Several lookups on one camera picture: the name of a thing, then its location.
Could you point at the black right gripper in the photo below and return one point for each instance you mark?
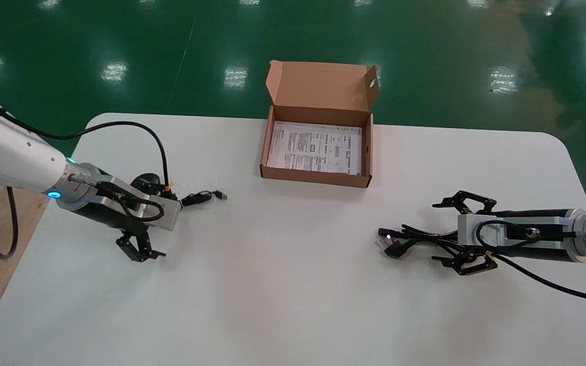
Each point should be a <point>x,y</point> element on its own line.
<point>537,255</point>

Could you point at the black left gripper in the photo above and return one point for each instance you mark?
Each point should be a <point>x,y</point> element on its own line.
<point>105,213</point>

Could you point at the brown cardboard storage box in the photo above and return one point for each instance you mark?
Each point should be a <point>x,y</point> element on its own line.
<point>318,89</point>

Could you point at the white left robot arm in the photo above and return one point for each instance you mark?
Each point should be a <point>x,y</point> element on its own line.
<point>8,152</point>

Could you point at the white printed instruction sheet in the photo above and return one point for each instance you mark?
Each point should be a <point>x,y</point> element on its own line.
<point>313,150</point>

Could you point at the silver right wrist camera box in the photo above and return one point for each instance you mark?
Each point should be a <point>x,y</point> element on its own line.
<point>468,229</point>

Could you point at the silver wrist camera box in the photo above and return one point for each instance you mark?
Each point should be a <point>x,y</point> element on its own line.
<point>468,229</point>
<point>168,214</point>

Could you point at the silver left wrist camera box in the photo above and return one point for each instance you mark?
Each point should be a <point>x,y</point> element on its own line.
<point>168,214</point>

